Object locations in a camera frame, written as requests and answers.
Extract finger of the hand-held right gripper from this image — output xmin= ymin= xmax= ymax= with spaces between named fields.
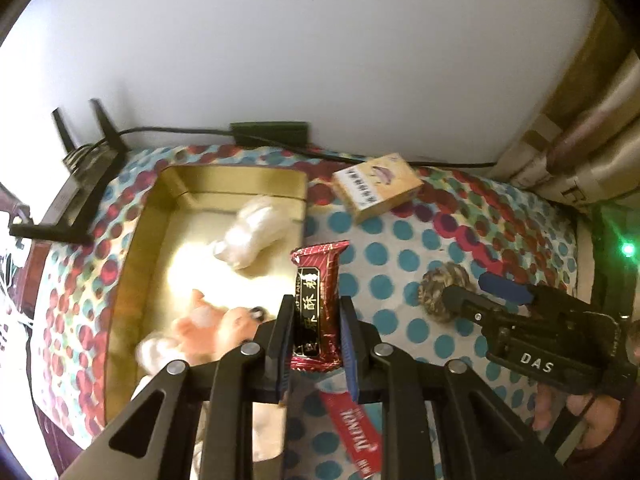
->
xmin=477 ymin=272 xmax=539 ymax=307
xmin=442 ymin=285 xmax=507 ymax=329

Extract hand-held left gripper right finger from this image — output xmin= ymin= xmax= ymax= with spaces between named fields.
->
xmin=340 ymin=296 xmax=558 ymax=480

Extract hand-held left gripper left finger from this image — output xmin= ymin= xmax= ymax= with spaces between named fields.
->
xmin=60 ymin=294 xmax=297 ymax=480

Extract orange doll toy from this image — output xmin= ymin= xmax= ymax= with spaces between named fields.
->
xmin=170 ymin=289 xmax=268 ymax=366

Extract red snack bar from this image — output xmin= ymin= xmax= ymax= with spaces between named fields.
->
xmin=290 ymin=241 xmax=351 ymax=373

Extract white sock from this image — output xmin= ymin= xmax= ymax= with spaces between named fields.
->
xmin=136 ymin=335 xmax=181 ymax=376
xmin=192 ymin=400 xmax=288 ymax=480

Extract clear bag of white cotton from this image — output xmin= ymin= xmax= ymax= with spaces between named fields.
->
xmin=209 ymin=196 xmax=293 ymax=270

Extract gold metal tin tray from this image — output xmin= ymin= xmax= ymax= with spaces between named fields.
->
xmin=104 ymin=164 xmax=309 ymax=480

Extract person's right hand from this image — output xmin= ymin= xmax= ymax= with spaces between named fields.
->
xmin=531 ymin=384 xmax=623 ymax=453

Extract red and teal medicine box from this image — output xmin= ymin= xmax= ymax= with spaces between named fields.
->
xmin=315 ymin=377 xmax=386 ymax=480

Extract polka dot table cloth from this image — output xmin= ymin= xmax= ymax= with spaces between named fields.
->
xmin=30 ymin=145 xmax=581 ymax=480

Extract yellow cardboard box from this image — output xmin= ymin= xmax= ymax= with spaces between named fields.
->
xmin=332 ymin=152 xmax=423 ymax=225

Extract beige printed curtain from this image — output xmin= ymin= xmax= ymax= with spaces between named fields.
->
xmin=487 ymin=5 xmax=640 ymax=206

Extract black power adapter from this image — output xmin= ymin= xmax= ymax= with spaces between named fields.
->
xmin=230 ymin=121 xmax=311 ymax=148

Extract black wifi router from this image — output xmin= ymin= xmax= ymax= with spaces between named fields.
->
xmin=9 ymin=99 xmax=128 ymax=247

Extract black power cable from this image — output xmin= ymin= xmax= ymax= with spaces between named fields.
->
xmin=305 ymin=144 xmax=498 ymax=169
xmin=117 ymin=126 xmax=233 ymax=138

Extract white cables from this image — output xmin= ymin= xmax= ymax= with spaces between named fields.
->
xmin=0 ymin=280 xmax=36 ymax=333

